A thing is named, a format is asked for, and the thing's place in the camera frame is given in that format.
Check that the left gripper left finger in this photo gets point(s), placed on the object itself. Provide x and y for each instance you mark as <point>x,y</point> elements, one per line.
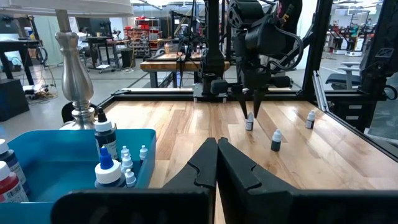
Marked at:
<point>202,174</point>

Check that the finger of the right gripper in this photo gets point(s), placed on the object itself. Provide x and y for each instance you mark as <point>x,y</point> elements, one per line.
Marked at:
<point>258,98</point>
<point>242,99</point>

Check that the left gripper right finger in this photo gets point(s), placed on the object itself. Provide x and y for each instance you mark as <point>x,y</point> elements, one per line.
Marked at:
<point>236,174</point>

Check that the small dark food coloring bottle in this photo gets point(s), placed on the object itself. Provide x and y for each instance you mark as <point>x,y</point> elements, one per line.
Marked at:
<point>143,152</point>
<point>249,124</point>
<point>125,151</point>
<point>310,122</point>

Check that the small orange food coloring bottle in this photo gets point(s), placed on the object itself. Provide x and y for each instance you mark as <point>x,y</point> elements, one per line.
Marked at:
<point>130,178</point>

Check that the large blue food coloring bottle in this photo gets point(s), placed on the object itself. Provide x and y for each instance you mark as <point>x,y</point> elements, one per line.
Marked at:
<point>107,172</point>

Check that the large black food coloring bottle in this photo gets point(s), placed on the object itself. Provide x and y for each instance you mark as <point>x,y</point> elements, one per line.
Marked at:
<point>105,140</point>

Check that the large purple food coloring bottle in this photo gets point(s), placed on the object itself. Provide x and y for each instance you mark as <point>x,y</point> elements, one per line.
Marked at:
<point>15,165</point>

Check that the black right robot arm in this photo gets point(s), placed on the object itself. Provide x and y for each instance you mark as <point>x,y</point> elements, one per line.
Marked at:
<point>214,46</point>

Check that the wooden workbench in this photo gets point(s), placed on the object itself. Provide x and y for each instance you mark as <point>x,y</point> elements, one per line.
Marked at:
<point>171,65</point>

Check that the white and black office chair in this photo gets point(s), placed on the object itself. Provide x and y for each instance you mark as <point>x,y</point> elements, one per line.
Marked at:
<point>345,77</point>

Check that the shelf with red bins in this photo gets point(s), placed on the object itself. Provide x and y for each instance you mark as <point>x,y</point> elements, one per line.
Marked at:
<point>144,34</point>

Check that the blue plastic bin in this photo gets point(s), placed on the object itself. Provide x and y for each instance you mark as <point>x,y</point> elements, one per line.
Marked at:
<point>62,174</point>

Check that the black dome object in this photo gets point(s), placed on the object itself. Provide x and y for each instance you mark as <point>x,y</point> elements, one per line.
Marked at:
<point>66,113</point>

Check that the white shade silver table lamp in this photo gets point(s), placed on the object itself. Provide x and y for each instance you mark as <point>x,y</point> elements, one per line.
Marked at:
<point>74,77</point>

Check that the black floor box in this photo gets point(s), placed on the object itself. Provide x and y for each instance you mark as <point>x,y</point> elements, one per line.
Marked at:
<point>14,98</point>

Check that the black background desk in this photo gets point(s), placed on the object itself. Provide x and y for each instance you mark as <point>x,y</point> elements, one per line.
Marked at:
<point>15,46</point>

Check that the silver frame bracket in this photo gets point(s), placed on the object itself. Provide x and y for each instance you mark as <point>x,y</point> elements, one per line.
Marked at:
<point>320,93</point>

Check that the black aluminium rig frame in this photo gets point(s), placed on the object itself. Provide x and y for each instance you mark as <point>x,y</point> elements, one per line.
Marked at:
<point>315,46</point>

